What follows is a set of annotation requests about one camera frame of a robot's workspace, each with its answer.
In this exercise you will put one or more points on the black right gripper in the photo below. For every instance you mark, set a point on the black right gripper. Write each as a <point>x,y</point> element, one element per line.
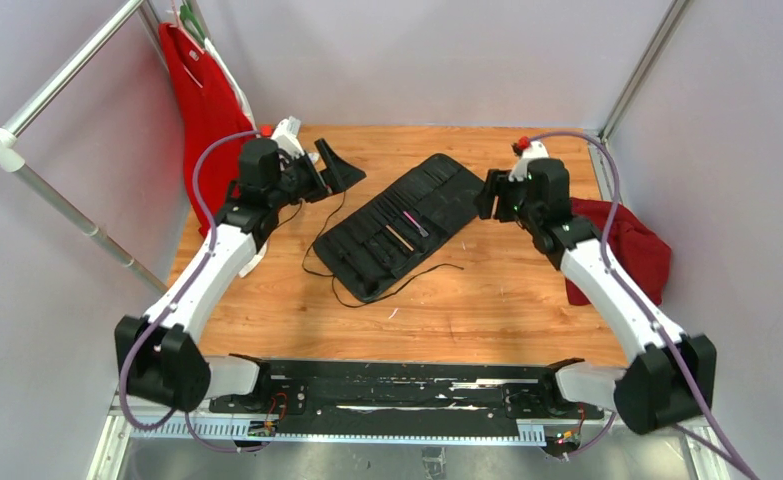
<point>498,184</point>

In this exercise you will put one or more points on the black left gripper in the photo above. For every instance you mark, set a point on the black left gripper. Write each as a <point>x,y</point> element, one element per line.
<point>336,178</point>

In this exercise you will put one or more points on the pink handled brow brush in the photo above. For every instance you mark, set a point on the pink handled brow brush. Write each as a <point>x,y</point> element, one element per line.
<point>421,230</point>

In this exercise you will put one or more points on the gold handled makeup brush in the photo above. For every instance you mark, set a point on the gold handled makeup brush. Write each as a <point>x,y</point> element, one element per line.
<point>400,238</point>

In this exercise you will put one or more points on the black leather brush roll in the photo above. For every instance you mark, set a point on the black leather brush roll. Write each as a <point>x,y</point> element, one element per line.
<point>363,257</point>

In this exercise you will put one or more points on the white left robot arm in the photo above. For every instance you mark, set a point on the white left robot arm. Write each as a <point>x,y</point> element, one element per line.
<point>158,357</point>

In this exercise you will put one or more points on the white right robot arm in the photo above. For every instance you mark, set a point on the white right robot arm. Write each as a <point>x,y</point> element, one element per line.
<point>670,375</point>

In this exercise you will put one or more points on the red shirt on hanger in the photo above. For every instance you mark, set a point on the red shirt on hanger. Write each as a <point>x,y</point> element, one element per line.
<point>210,111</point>

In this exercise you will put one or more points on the dark red cloth pile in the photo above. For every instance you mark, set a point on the dark red cloth pile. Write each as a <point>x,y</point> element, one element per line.
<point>643,254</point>

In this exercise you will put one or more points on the green clothes hanger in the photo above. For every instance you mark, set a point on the green clothes hanger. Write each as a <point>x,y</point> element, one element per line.
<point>190,22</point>

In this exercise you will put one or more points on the white garment rack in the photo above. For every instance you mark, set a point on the white garment rack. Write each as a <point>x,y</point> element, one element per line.
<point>109,142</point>

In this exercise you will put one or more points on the aluminium right rail frame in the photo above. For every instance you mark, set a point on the aluminium right rail frame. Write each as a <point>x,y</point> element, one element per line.
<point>636,99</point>

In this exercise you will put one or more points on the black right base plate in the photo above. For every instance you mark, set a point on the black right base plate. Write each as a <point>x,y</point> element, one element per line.
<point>540,401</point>

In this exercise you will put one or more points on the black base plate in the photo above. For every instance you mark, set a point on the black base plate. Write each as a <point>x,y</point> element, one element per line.
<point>281,394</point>
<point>540,401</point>

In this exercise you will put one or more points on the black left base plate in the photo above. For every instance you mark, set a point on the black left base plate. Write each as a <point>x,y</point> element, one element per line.
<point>281,394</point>

